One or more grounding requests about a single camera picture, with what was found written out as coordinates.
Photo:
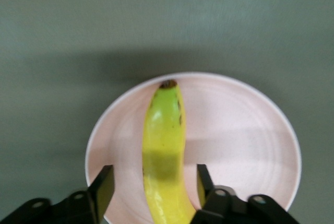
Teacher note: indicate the yellow banana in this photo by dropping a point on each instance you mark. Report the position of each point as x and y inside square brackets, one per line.
[164, 135]

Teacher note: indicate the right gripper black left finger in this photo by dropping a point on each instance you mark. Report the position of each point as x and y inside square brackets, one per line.
[103, 190]

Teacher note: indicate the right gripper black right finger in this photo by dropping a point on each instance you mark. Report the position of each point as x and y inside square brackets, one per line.
[208, 190]

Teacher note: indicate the pink round plate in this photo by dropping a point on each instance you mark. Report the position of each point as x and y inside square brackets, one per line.
[235, 143]

